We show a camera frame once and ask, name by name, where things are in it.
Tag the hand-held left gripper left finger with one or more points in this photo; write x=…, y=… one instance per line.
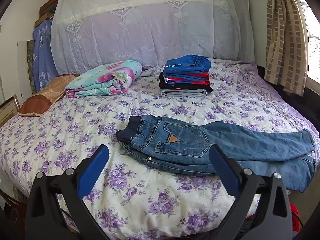
x=92, y=172

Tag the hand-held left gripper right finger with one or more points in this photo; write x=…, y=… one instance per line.
x=226, y=172

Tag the blue denim pants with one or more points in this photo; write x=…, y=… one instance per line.
x=185, y=140

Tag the bed with purple floral sheet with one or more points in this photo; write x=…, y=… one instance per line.
x=100, y=110

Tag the red cloth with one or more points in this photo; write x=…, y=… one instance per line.
x=296, y=217

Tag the wooden chair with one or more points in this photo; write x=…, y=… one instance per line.
x=12, y=212

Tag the folded grey garment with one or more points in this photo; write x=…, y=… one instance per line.
x=182, y=93

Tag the brown quilted pillow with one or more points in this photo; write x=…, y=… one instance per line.
x=45, y=95

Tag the folded turquoise floral quilt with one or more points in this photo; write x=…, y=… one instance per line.
x=105, y=80

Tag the stack of folded clothes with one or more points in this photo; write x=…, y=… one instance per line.
x=180, y=87

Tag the folded red garment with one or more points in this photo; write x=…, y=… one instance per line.
x=195, y=78

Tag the folded blue garment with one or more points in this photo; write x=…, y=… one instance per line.
x=190, y=63

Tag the blue printed cloth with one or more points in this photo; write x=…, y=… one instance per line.
x=42, y=55

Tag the white framed picture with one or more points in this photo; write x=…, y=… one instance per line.
x=25, y=62

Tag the beige checked curtain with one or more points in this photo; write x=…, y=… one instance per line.
x=282, y=42

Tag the white lace headboard cover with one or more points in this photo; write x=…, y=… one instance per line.
x=150, y=30

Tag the white lace window curtain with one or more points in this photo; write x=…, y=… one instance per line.
x=312, y=35

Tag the wooden box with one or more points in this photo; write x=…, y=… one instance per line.
x=47, y=10

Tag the dark bed frame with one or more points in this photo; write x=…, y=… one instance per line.
x=287, y=100

